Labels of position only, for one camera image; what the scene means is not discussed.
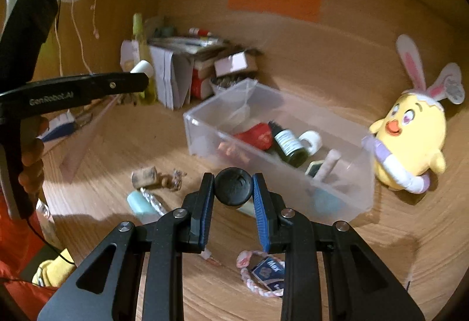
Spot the white pen gold tip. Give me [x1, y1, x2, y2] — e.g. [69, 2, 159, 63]
[140, 187, 168, 217]

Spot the small metal trinket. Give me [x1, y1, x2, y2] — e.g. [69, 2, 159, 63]
[160, 169, 186, 192]

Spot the pink white braided bracelet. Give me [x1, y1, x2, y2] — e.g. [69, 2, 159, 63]
[236, 249, 286, 299]

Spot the blue razor blade box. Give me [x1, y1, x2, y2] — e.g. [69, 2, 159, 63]
[250, 257, 285, 297]

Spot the teal tape roll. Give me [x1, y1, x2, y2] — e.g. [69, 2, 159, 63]
[312, 188, 345, 222]

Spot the small green floss box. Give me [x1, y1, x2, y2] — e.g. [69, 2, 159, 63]
[305, 160, 324, 178]

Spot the beige lipstick tube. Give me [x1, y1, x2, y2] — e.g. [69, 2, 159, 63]
[314, 149, 341, 182]

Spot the red tea packet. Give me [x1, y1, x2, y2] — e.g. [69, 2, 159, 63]
[217, 122, 273, 166]

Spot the dark green spray bottle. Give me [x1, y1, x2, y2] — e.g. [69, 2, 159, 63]
[268, 121, 308, 168]

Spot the pale green tube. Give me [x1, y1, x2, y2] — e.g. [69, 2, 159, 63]
[238, 199, 256, 219]

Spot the person left hand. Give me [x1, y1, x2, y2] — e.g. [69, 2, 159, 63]
[18, 137, 45, 205]

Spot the mint eraser case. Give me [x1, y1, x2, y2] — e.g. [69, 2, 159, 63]
[126, 191, 161, 224]

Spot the brown cork piece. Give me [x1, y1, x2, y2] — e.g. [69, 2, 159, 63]
[131, 166, 158, 189]

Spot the yellow green spray bottle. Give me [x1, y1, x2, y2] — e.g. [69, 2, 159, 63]
[131, 13, 157, 105]

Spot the clear plastic storage bin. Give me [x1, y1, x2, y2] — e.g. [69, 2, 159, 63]
[183, 80, 374, 224]

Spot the white folded paper box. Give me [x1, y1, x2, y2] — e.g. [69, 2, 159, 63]
[119, 40, 195, 111]

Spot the stack of books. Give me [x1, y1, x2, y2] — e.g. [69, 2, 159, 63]
[148, 35, 235, 101]

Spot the yellow chick plush toy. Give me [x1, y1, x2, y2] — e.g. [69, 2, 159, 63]
[362, 34, 465, 195]

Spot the red white marker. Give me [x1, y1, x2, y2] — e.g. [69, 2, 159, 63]
[188, 28, 212, 37]

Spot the small white cardboard box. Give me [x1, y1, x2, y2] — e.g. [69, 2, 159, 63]
[215, 51, 258, 77]

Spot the orange sticky note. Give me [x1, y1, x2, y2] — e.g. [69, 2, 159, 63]
[227, 0, 322, 22]

